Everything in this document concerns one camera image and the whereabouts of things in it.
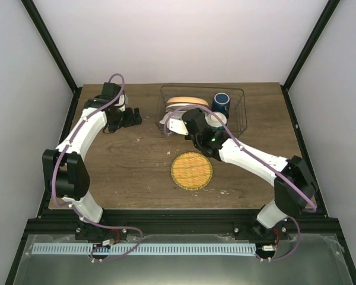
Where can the black aluminium frame rail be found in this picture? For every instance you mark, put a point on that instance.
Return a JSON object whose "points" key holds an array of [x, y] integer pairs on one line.
{"points": [[240, 224]]}

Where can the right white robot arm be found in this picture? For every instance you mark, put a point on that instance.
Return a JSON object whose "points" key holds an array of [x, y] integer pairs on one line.
{"points": [[293, 183]]}

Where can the light blue slotted cable duct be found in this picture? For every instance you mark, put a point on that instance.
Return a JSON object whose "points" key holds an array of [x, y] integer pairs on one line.
{"points": [[226, 249]]}

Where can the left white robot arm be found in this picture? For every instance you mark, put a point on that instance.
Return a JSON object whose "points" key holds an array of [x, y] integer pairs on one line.
{"points": [[65, 174]]}

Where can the dark wire dish rack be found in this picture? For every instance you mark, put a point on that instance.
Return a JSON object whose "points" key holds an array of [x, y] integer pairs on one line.
{"points": [[237, 121]]}

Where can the white blue striped plate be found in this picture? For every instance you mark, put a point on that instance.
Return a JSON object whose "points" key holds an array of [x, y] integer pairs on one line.
{"points": [[172, 107]]}

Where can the yellow patterned plate underneath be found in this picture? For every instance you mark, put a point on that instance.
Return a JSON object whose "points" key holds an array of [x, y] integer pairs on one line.
{"points": [[191, 171]]}

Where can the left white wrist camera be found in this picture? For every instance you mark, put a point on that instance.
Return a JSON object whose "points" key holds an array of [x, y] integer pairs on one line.
{"points": [[122, 102]]}

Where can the blue enamel mug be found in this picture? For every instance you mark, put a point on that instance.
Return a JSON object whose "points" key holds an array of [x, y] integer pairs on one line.
{"points": [[221, 103]]}

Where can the orange plastic plate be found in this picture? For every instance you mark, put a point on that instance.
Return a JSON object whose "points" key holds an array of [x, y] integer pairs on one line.
{"points": [[185, 100]]}

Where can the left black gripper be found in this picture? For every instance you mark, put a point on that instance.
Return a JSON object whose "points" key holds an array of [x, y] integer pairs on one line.
{"points": [[129, 121]]}

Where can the white ceramic bowl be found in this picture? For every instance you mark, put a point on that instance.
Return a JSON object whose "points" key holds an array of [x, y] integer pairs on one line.
{"points": [[217, 127]]}

